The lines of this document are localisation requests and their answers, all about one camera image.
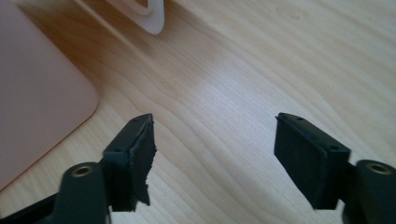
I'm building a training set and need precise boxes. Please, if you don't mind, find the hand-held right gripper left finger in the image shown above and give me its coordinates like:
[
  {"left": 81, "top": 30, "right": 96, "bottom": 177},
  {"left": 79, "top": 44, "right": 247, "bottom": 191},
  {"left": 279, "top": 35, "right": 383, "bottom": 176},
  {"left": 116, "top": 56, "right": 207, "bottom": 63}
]
[{"left": 54, "top": 113, "right": 158, "bottom": 224}]

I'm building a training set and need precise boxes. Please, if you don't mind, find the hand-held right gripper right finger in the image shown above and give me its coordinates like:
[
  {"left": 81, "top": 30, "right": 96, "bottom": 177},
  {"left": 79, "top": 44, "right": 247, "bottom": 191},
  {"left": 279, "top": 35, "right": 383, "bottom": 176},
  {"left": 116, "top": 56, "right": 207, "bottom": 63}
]
[{"left": 274, "top": 112, "right": 396, "bottom": 224}]

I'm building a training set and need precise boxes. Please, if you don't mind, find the pink mat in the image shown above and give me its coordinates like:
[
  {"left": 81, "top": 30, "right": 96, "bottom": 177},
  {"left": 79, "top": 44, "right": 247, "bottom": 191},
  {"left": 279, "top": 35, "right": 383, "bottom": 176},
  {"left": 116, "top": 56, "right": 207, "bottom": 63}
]
[{"left": 0, "top": 0, "right": 100, "bottom": 191}]

